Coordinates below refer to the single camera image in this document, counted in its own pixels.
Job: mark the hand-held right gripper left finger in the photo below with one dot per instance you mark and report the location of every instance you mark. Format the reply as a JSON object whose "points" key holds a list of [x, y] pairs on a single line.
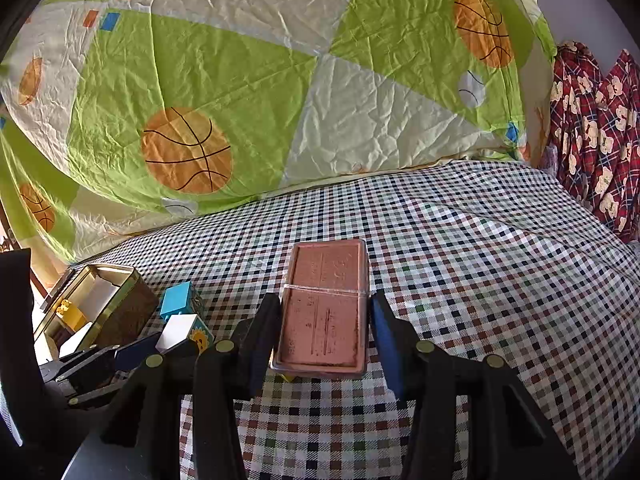
{"points": [[265, 342]]}

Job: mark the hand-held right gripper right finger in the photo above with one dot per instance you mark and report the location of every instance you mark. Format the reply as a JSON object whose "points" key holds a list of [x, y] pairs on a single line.
{"points": [[385, 345]]}

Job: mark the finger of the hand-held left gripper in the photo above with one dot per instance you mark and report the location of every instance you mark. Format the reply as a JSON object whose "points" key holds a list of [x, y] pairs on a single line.
{"points": [[92, 365], [136, 352]]}

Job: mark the gold brown tin box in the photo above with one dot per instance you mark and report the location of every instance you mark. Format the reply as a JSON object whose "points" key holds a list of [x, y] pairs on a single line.
{"points": [[125, 312]]}

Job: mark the yellow toy block with face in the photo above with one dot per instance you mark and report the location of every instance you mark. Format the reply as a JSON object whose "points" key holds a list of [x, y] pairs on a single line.
{"points": [[69, 311]]}

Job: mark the copper tin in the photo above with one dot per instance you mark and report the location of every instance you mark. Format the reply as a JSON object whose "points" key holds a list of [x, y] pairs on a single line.
{"points": [[322, 310]]}

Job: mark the white toy block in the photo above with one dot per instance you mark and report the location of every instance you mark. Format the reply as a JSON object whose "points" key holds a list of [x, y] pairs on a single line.
{"points": [[182, 332]]}

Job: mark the tin box lid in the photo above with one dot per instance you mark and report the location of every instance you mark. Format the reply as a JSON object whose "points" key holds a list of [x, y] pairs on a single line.
{"points": [[56, 287]]}

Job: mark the blue toy block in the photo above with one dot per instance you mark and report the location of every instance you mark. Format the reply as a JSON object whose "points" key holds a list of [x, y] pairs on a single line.
{"points": [[176, 301]]}

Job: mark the white paper carton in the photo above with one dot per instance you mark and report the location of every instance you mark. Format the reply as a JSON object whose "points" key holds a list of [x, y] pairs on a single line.
{"points": [[102, 291]]}

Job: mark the wooden cabinet door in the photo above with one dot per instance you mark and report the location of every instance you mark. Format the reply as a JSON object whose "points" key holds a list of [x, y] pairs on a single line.
{"points": [[7, 235]]}

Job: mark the checkered bed sheet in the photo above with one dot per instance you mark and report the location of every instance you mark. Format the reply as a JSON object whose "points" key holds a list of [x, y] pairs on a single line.
{"points": [[475, 260]]}

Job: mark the basketball print quilt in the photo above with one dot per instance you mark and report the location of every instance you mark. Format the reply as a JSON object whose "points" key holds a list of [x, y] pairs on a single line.
{"points": [[250, 60]]}

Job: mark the red plaid bear cloth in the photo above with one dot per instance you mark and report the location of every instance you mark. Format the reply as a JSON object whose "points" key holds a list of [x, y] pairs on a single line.
{"points": [[600, 135]]}

